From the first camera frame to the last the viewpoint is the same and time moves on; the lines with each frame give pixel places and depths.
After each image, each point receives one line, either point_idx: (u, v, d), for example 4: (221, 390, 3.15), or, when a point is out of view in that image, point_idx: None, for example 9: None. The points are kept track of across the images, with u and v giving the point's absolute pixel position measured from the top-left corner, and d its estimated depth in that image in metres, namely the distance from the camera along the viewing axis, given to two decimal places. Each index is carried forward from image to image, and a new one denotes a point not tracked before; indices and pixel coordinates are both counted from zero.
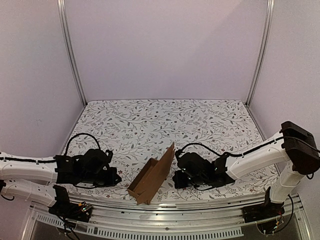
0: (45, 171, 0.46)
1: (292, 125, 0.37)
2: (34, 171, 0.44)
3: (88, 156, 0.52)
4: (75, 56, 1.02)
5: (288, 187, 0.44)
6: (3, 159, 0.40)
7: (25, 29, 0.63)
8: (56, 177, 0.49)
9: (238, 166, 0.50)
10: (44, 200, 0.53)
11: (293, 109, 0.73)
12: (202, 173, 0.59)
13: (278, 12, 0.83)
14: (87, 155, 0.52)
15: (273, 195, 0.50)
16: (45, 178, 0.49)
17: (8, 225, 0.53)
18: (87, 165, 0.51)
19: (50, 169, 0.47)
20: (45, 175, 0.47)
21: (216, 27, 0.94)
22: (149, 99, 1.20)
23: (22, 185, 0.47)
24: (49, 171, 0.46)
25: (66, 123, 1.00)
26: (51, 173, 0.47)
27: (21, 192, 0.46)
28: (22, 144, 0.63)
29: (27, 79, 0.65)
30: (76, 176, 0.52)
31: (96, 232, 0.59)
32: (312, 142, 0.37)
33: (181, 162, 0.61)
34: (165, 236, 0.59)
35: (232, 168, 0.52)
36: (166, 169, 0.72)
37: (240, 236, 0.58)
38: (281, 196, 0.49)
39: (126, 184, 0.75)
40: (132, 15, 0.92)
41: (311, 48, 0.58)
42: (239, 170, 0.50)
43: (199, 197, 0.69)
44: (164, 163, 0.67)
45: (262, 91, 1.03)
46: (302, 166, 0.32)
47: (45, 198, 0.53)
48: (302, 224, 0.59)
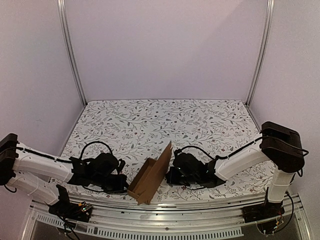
0: (62, 169, 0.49)
1: (271, 126, 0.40)
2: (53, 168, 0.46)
3: (100, 160, 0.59)
4: (75, 56, 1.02)
5: (281, 186, 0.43)
6: (22, 150, 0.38)
7: (25, 29, 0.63)
8: (70, 177, 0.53)
9: (223, 167, 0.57)
10: (47, 198, 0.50)
11: (293, 109, 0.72)
12: (195, 173, 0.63)
13: (278, 12, 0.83)
14: (99, 160, 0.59)
15: (271, 196, 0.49)
16: (58, 177, 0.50)
17: (9, 222, 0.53)
18: (100, 167, 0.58)
19: (67, 169, 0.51)
20: (60, 174, 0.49)
21: (216, 26, 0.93)
22: (149, 99, 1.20)
23: (31, 180, 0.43)
24: (67, 171, 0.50)
25: (66, 123, 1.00)
26: (68, 173, 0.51)
27: (27, 186, 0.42)
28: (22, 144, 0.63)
29: (26, 79, 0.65)
30: (87, 177, 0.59)
31: (96, 232, 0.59)
32: (296, 140, 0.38)
33: (177, 161, 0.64)
34: (164, 236, 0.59)
35: (220, 170, 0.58)
36: (164, 167, 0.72)
37: (241, 236, 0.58)
38: (278, 195, 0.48)
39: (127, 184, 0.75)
40: (132, 15, 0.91)
41: (312, 47, 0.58)
42: (225, 171, 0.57)
43: (199, 197, 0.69)
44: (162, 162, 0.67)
45: (262, 91, 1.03)
46: (285, 164, 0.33)
47: (49, 196, 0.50)
48: (302, 224, 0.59)
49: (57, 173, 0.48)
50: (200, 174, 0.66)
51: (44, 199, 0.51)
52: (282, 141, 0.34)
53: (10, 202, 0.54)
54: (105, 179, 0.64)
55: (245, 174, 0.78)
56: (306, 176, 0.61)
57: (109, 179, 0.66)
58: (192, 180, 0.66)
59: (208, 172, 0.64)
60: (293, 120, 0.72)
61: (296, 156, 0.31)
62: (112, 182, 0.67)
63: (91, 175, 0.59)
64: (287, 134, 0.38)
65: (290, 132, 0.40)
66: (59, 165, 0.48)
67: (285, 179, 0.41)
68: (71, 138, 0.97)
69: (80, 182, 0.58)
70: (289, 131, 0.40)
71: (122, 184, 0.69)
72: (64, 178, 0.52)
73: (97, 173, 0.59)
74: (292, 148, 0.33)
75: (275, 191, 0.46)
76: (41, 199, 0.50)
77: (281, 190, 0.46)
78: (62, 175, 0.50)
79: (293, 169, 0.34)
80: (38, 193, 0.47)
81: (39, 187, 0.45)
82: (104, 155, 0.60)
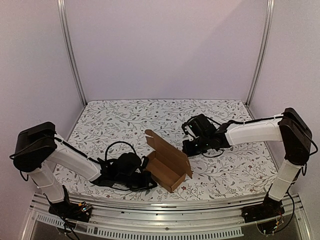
0: (92, 168, 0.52)
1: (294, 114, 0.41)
2: (83, 166, 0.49)
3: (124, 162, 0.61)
4: (75, 56, 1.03)
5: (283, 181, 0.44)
6: (60, 141, 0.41)
7: (25, 29, 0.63)
8: (96, 177, 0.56)
9: (237, 132, 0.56)
10: (52, 196, 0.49)
11: (293, 109, 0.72)
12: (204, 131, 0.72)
13: (278, 12, 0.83)
14: (122, 161, 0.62)
15: (271, 192, 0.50)
16: (84, 175, 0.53)
17: (10, 218, 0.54)
18: (124, 167, 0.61)
19: (97, 169, 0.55)
20: (87, 173, 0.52)
21: (216, 26, 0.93)
22: (149, 99, 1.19)
23: (48, 172, 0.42)
24: (95, 170, 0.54)
25: (66, 123, 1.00)
26: (96, 173, 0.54)
27: (43, 179, 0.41)
28: None
29: (27, 80, 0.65)
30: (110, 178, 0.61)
31: (96, 232, 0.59)
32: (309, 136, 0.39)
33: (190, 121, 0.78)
34: (165, 236, 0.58)
35: (230, 132, 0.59)
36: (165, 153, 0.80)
37: (240, 236, 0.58)
38: (279, 193, 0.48)
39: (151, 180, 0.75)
40: (132, 16, 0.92)
41: (312, 47, 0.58)
42: (238, 136, 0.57)
43: (199, 197, 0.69)
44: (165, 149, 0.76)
45: (261, 91, 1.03)
46: (290, 149, 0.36)
47: (57, 195, 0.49)
48: (302, 224, 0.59)
49: (86, 171, 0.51)
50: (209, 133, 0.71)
51: (49, 196, 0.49)
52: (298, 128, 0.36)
53: (13, 197, 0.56)
54: (129, 178, 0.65)
55: (245, 174, 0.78)
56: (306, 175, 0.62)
57: (133, 178, 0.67)
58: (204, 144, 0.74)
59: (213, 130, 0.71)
60: None
61: (304, 146, 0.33)
62: (136, 180, 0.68)
63: (114, 176, 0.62)
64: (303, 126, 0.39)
65: (306, 128, 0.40)
66: (90, 164, 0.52)
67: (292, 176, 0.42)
68: (71, 138, 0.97)
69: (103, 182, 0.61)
70: (305, 125, 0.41)
71: (146, 182, 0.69)
72: (90, 177, 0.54)
73: (120, 174, 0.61)
74: (303, 138, 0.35)
75: (277, 187, 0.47)
76: (48, 196, 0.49)
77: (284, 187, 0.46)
78: (90, 173, 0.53)
79: (295, 159, 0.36)
80: (48, 189, 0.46)
81: (52, 184, 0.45)
82: (126, 157, 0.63)
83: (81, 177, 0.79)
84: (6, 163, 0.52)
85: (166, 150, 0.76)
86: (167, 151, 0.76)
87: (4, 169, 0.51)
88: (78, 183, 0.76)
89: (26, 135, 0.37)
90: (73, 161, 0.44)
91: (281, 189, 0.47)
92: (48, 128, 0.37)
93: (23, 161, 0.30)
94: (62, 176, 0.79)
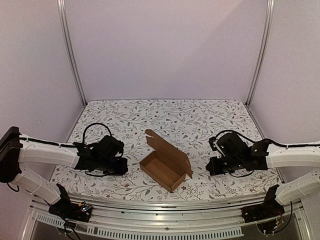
0: (68, 153, 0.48)
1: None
2: (58, 154, 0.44)
3: (105, 143, 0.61)
4: (75, 56, 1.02)
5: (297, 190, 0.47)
6: (25, 139, 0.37)
7: (25, 30, 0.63)
8: (77, 161, 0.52)
9: (280, 155, 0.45)
10: (48, 196, 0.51)
11: (293, 109, 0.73)
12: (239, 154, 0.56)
13: (278, 12, 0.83)
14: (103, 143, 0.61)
15: (280, 194, 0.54)
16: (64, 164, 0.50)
17: (10, 219, 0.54)
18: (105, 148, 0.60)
19: (73, 152, 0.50)
20: (66, 159, 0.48)
21: (216, 26, 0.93)
22: (149, 99, 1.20)
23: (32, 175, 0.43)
24: (71, 153, 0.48)
25: (66, 123, 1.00)
26: (73, 156, 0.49)
27: (31, 183, 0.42)
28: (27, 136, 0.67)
29: (26, 81, 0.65)
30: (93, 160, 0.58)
31: (96, 232, 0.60)
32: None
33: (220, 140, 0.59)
34: (164, 236, 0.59)
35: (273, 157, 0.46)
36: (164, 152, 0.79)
37: (240, 236, 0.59)
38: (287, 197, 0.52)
39: (151, 180, 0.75)
40: (132, 15, 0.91)
41: (312, 48, 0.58)
42: (281, 159, 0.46)
43: (199, 197, 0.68)
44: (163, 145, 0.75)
45: (261, 91, 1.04)
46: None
47: (50, 194, 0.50)
48: (302, 224, 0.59)
49: (63, 159, 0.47)
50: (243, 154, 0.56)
51: (45, 197, 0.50)
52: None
53: (12, 198, 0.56)
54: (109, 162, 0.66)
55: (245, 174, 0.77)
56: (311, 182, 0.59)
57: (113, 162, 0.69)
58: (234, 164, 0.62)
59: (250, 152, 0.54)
60: (294, 121, 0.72)
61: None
62: (114, 165, 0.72)
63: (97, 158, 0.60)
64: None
65: None
66: (63, 150, 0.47)
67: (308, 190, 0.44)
68: (71, 138, 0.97)
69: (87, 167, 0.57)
70: None
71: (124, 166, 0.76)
72: (72, 164, 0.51)
73: (103, 156, 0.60)
74: None
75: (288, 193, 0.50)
76: (43, 197, 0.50)
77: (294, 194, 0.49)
78: (68, 159, 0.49)
79: None
80: (41, 191, 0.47)
81: (42, 186, 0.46)
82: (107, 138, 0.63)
83: (81, 177, 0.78)
84: None
85: (166, 150, 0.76)
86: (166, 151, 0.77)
87: None
88: (78, 183, 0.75)
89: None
90: (44, 153, 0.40)
91: (290, 196, 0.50)
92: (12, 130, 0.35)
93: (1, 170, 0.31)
94: (62, 176, 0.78)
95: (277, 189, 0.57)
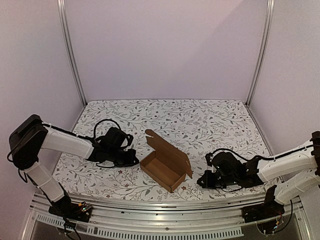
0: (84, 143, 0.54)
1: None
2: (77, 143, 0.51)
3: (112, 135, 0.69)
4: (75, 56, 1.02)
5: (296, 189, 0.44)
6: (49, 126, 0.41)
7: (26, 30, 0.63)
8: (90, 152, 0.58)
9: (269, 168, 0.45)
10: (52, 194, 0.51)
11: (293, 109, 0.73)
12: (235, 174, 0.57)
13: (278, 12, 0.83)
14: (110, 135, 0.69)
15: (279, 194, 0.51)
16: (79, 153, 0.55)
17: (10, 219, 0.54)
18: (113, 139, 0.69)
19: (88, 143, 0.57)
20: (82, 149, 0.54)
21: (216, 27, 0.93)
22: (149, 99, 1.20)
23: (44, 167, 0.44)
24: (87, 144, 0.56)
25: (66, 123, 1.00)
26: (89, 146, 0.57)
27: (41, 176, 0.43)
28: None
29: (26, 81, 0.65)
30: (104, 150, 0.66)
31: (96, 232, 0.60)
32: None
33: (215, 159, 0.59)
34: (164, 236, 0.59)
35: (263, 170, 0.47)
36: (165, 152, 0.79)
37: (240, 236, 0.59)
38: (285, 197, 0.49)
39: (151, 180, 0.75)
40: (132, 15, 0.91)
41: (312, 48, 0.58)
42: (272, 173, 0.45)
43: (199, 197, 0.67)
44: (164, 145, 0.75)
45: (261, 91, 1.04)
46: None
47: (56, 190, 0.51)
48: (302, 224, 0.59)
49: (80, 148, 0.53)
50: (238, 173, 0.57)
51: (51, 194, 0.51)
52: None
53: (12, 196, 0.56)
54: (117, 153, 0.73)
55: None
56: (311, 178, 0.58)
57: (121, 154, 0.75)
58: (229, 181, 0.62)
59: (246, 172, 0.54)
60: (293, 121, 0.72)
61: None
62: (123, 157, 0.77)
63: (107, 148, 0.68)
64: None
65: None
66: (81, 140, 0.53)
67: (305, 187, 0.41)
68: None
69: (99, 158, 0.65)
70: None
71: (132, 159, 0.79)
72: (86, 154, 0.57)
73: (112, 146, 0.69)
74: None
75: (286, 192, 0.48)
76: (47, 193, 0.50)
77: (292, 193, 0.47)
78: (84, 149, 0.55)
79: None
80: (46, 188, 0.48)
81: (50, 180, 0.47)
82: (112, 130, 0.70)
83: (81, 177, 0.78)
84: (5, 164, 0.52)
85: (166, 150, 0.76)
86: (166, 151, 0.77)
87: (3, 170, 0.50)
88: (78, 183, 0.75)
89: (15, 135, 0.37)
90: (65, 142, 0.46)
91: (289, 195, 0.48)
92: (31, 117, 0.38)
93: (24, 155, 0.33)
94: (62, 176, 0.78)
95: (275, 190, 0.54)
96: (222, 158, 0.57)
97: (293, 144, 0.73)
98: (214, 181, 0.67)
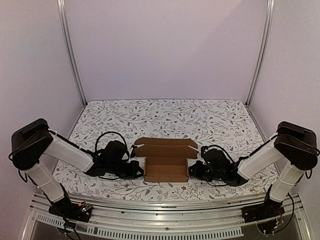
0: (84, 158, 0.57)
1: (287, 125, 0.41)
2: (77, 155, 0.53)
3: (110, 149, 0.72)
4: (75, 57, 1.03)
5: (287, 185, 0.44)
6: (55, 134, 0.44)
7: (25, 30, 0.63)
8: (89, 167, 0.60)
9: (245, 166, 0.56)
10: (52, 193, 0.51)
11: (293, 108, 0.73)
12: (223, 171, 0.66)
13: (278, 12, 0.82)
14: (109, 150, 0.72)
15: (272, 192, 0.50)
16: (78, 166, 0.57)
17: (10, 220, 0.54)
18: (110, 153, 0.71)
19: (89, 158, 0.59)
20: (81, 162, 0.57)
21: (216, 26, 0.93)
22: (149, 99, 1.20)
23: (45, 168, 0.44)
24: (88, 159, 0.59)
25: (65, 123, 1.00)
26: (89, 161, 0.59)
27: (40, 177, 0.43)
28: None
29: (26, 80, 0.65)
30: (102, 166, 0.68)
31: (96, 232, 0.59)
32: (312, 137, 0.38)
33: (207, 156, 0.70)
34: (165, 236, 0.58)
35: (242, 168, 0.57)
36: (162, 156, 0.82)
37: (240, 236, 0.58)
38: (280, 194, 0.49)
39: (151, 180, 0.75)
40: (132, 15, 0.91)
41: (312, 49, 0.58)
42: (247, 169, 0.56)
43: (199, 197, 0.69)
44: (160, 150, 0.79)
45: (261, 91, 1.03)
46: (297, 159, 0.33)
47: (56, 191, 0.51)
48: (302, 224, 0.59)
49: (80, 161, 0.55)
50: (226, 171, 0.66)
51: (50, 193, 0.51)
52: (296, 139, 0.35)
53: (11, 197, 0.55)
54: (118, 167, 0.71)
55: None
56: (310, 178, 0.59)
57: (123, 167, 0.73)
58: (216, 177, 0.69)
59: (233, 171, 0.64)
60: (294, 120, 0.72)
61: (307, 151, 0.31)
62: (125, 169, 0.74)
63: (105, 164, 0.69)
64: (301, 133, 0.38)
65: (305, 131, 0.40)
66: (82, 154, 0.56)
67: (290, 179, 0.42)
68: (70, 138, 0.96)
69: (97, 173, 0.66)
70: (303, 131, 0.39)
71: (134, 170, 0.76)
72: (85, 168, 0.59)
73: (110, 160, 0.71)
74: (299, 144, 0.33)
75: (279, 188, 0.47)
76: (46, 193, 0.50)
77: (285, 189, 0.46)
78: (85, 163, 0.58)
79: (305, 165, 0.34)
80: (47, 188, 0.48)
81: (51, 181, 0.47)
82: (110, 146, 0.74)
83: (81, 177, 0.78)
84: (4, 163, 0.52)
85: (163, 151, 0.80)
86: (161, 153, 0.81)
87: (3, 169, 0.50)
88: (78, 183, 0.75)
89: (20, 133, 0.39)
90: (66, 151, 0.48)
91: (279, 191, 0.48)
92: (42, 122, 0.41)
93: (21, 157, 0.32)
94: (62, 176, 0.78)
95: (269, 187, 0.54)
96: (212, 155, 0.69)
97: None
98: (201, 173, 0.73)
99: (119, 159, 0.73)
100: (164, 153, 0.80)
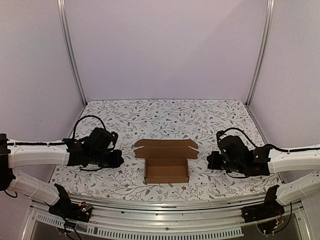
0: (58, 152, 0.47)
1: None
2: (47, 153, 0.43)
3: (95, 136, 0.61)
4: (75, 56, 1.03)
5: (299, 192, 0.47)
6: (13, 144, 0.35)
7: (25, 29, 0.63)
8: (68, 159, 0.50)
9: (281, 160, 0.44)
10: (47, 198, 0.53)
11: (293, 108, 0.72)
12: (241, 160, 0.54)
13: (278, 12, 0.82)
14: (94, 136, 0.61)
15: (282, 194, 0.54)
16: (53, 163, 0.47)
17: (9, 218, 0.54)
18: (96, 140, 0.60)
19: (63, 150, 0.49)
20: (56, 157, 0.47)
21: (216, 26, 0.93)
22: (149, 99, 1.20)
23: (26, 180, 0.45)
24: (62, 151, 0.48)
25: (65, 123, 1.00)
26: (64, 153, 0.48)
27: (27, 187, 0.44)
28: (29, 137, 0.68)
29: (26, 79, 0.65)
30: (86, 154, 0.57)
31: (96, 232, 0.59)
32: None
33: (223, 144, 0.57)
34: (165, 236, 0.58)
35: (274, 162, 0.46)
36: (161, 156, 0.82)
37: (240, 236, 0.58)
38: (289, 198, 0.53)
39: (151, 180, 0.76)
40: (132, 15, 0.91)
41: (312, 49, 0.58)
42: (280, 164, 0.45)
43: (199, 197, 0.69)
44: (158, 150, 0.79)
45: (261, 91, 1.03)
46: None
47: (49, 194, 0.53)
48: (302, 224, 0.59)
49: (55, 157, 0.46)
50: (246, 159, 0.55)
51: (44, 199, 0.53)
52: None
53: (10, 219, 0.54)
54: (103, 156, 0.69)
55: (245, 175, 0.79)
56: None
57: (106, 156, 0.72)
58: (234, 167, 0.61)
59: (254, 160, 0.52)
60: (294, 120, 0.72)
61: None
62: (108, 158, 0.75)
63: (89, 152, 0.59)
64: None
65: None
66: (53, 149, 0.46)
67: (310, 190, 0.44)
68: None
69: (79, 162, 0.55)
70: None
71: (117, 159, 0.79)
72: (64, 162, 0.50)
73: (94, 149, 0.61)
74: None
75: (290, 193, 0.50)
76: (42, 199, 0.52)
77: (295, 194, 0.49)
78: (60, 157, 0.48)
79: None
80: (40, 194, 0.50)
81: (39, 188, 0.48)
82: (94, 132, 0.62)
83: (81, 177, 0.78)
84: None
85: (161, 151, 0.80)
86: (160, 153, 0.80)
87: None
88: (78, 183, 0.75)
89: None
90: (35, 156, 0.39)
91: (292, 195, 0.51)
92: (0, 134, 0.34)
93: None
94: (62, 176, 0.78)
95: (278, 190, 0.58)
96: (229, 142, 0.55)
97: (292, 144, 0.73)
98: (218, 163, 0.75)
99: (104, 147, 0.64)
100: (162, 153, 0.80)
